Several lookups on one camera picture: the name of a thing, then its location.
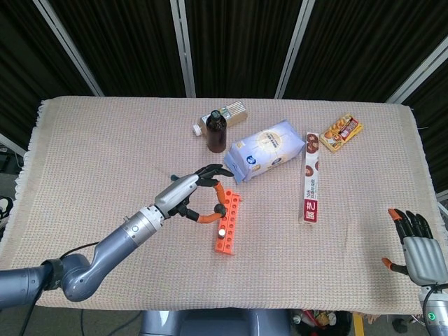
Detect yellow snack box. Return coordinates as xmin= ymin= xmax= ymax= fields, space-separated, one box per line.
xmin=318 ymin=112 xmax=364 ymax=154

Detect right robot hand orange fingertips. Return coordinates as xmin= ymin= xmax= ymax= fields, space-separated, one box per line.
xmin=381 ymin=208 xmax=448 ymax=286

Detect dark brown tea bottle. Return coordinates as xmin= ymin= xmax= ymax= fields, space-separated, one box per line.
xmin=205 ymin=108 xmax=229 ymax=154

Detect clear bottle with white cap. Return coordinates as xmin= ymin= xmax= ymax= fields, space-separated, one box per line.
xmin=191 ymin=100 xmax=250 ymax=137

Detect beige woven tablecloth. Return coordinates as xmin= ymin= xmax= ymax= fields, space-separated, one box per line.
xmin=0 ymin=96 xmax=448 ymax=314

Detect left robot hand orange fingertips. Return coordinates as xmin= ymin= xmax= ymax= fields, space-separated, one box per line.
xmin=153 ymin=163 xmax=235 ymax=225

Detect black cable with angled plug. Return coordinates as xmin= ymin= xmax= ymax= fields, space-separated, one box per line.
xmin=17 ymin=241 xmax=103 ymax=336

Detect blue white tissue pack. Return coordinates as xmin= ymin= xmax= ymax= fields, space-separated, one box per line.
xmin=223 ymin=119 xmax=306 ymax=186

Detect grey metal partition post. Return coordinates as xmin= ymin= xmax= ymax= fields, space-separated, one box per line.
xmin=32 ymin=0 xmax=105 ymax=97
xmin=274 ymin=0 xmax=315 ymax=100
xmin=0 ymin=132 xmax=27 ymax=157
xmin=385 ymin=45 xmax=448 ymax=105
xmin=169 ymin=0 xmax=197 ymax=99

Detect white black sneaker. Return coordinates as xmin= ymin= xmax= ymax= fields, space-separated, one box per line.
xmin=0 ymin=195 xmax=15 ymax=225

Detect long white red box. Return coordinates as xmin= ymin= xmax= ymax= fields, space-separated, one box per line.
xmin=297 ymin=131 xmax=323 ymax=226

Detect grey robot torso base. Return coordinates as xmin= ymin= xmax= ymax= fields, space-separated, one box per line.
xmin=139 ymin=307 xmax=293 ymax=336

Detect orange tool holder rack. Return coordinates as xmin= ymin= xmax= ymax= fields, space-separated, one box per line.
xmin=213 ymin=188 xmax=244 ymax=256

